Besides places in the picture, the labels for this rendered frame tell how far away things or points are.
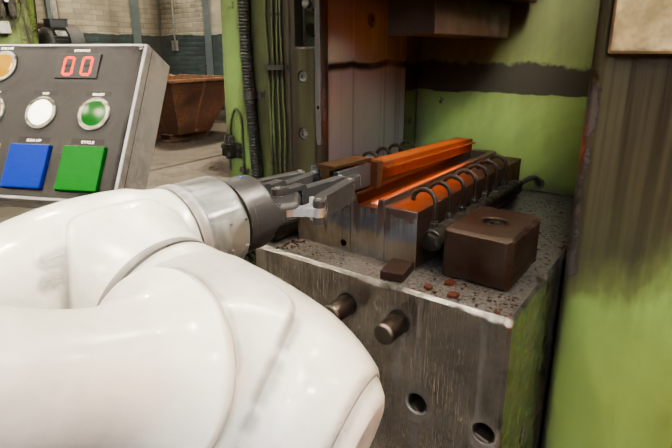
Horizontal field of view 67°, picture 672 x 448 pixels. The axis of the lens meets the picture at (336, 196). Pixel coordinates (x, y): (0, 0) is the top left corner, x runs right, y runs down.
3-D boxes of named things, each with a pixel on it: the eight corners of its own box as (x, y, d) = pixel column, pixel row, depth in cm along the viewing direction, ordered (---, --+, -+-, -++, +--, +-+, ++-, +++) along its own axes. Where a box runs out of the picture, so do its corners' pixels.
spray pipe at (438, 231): (438, 255, 64) (439, 233, 63) (418, 250, 65) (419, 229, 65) (522, 195, 90) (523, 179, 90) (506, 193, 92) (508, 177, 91)
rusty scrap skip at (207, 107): (176, 148, 643) (170, 80, 620) (90, 135, 745) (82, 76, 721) (243, 136, 739) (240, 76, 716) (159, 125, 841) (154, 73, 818)
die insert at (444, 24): (434, 34, 68) (436, -15, 66) (386, 35, 72) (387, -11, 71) (508, 38, 91) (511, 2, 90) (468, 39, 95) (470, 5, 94)
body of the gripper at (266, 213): (195, 248, 51) (260, 223, 58) (256, 268, 46) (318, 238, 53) (189, 175, 49) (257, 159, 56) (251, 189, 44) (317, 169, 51)
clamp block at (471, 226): (507, 294, 59) (513, 242, 57) (440, 275, 64) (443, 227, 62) (537, 261, 68) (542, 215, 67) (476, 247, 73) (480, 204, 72)
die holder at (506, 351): (478, 631, 65) (511, 321, 53) (265, 487, 87) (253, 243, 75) (576, 400, 109) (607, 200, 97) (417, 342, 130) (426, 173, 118)
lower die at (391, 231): (415, 268, 66) (418, 206, 64) (298, 236, 78) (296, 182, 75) (517, 197, 99) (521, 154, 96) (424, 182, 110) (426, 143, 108)
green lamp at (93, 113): (93, 129, 81) (90, 101, 80) (78, 126, 84) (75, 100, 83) (112, 127, 83) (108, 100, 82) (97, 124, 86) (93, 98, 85)
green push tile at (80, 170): (94, 192, 79) (104, 146, 80) (52, 189, 80) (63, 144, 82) (102, 194, 80) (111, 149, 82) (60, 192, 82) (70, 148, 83)
